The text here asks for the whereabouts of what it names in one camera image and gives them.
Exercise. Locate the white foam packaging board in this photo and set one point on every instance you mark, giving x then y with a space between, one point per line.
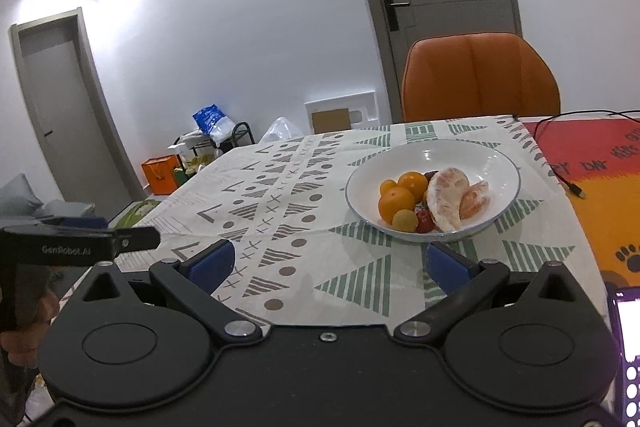
347 112

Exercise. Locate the orange paper bag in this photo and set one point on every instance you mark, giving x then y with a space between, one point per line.
160 174

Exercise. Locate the orange leather chair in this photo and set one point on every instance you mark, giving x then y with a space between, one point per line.
473 75

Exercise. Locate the small orange in bowl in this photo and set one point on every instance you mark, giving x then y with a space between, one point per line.
386 186

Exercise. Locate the smartphone with lit screen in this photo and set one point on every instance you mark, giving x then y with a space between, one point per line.
624 310

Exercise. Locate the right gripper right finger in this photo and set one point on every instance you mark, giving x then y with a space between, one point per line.
468 287

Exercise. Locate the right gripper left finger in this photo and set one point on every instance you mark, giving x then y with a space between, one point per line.
187 287

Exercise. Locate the black metal shelf rack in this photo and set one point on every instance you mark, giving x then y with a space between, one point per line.
197 144

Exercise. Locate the yellow-green round fruit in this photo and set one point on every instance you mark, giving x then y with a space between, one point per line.
405 220

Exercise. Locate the left hand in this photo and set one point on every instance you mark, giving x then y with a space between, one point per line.
22 345

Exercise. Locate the white ceramic bowl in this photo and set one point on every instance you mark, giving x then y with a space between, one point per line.
478 162

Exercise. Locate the blue white plastic bag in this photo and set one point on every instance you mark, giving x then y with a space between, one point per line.
213 122

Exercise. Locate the black door handle lock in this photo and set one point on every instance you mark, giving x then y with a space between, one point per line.
391 7

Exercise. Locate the green floor mat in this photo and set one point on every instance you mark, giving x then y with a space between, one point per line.
133 214

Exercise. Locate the large orange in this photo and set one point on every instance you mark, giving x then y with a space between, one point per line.
393 200

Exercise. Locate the red orange mat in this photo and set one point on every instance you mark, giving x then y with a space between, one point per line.
601 156

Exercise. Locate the small pomelo segment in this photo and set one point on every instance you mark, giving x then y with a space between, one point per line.
474 200

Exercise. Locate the grey sofa cushion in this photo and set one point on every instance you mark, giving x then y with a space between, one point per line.
19 201

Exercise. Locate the patterned white tablecloth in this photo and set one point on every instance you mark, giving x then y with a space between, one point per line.
328 290

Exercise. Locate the small red apple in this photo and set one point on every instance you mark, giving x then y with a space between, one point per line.
425 222

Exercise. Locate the clear plastic bag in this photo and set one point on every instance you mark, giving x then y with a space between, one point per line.
281 129

